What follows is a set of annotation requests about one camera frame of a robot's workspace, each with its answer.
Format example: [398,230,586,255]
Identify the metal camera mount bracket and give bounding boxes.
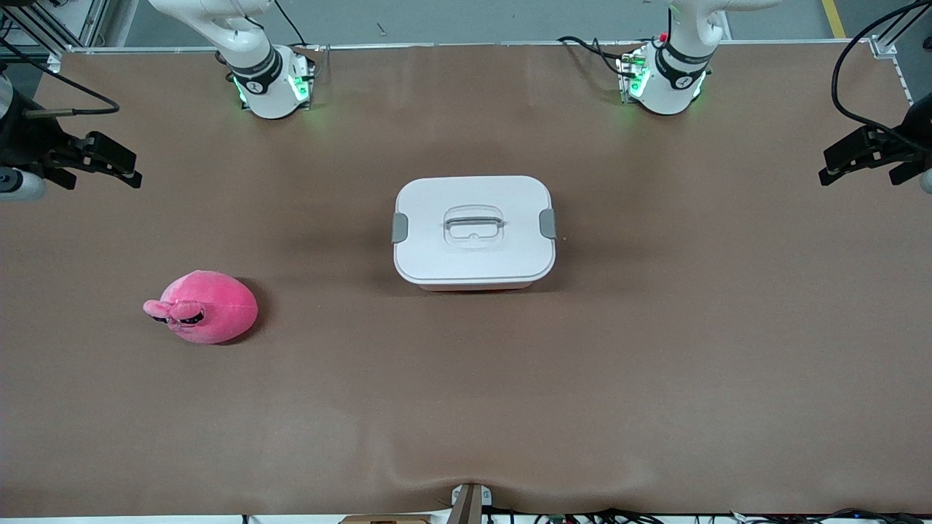
[450,482,493,524]

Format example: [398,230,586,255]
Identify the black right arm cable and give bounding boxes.
[0,36,121,119]

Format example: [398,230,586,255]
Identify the white box lid grey clips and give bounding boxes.
[392,175,558,286]

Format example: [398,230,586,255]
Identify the pink translucent plastic box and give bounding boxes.
[419,279,536,293]

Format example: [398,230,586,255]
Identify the white table edge rail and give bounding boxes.
[47,36,912,108]

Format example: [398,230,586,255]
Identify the pink plush toy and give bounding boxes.
[143,270,259,345]

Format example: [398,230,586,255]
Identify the aluminium frame post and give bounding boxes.
[0,0,110,52]
[870,0,932,55]

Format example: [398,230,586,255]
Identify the black base power cable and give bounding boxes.
[273,0,308,49]
[557,35,627,77]

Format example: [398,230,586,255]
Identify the brown table mat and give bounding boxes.
[0,42,932,517]

